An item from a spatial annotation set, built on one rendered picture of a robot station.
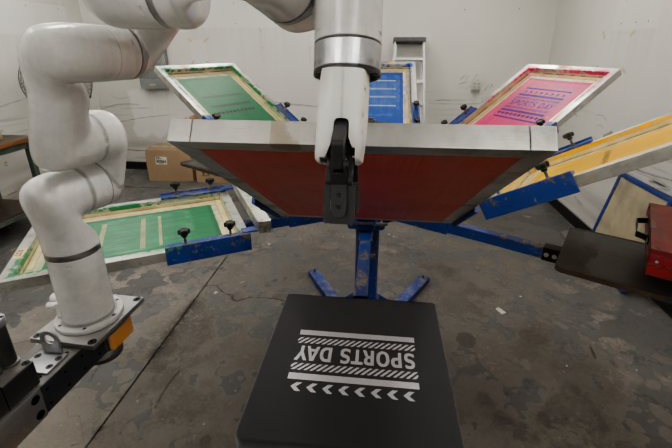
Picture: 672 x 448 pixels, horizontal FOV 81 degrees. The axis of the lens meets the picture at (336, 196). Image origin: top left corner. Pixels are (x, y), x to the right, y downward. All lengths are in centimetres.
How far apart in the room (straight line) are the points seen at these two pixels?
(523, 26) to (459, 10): 76
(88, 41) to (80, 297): 48
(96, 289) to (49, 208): 19
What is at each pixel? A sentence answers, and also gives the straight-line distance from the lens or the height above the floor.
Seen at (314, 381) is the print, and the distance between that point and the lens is 100.
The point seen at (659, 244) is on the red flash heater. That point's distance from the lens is 155.
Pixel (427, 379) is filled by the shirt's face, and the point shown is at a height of 95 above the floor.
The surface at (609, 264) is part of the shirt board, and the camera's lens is 171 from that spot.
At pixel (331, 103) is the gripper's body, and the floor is 161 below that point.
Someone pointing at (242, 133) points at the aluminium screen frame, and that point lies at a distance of 63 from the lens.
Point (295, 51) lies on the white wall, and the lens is 528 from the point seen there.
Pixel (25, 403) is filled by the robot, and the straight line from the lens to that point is 89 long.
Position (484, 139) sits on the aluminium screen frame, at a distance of 62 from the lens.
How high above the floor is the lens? 167
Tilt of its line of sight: 21 degrees down
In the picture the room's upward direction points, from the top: straight up
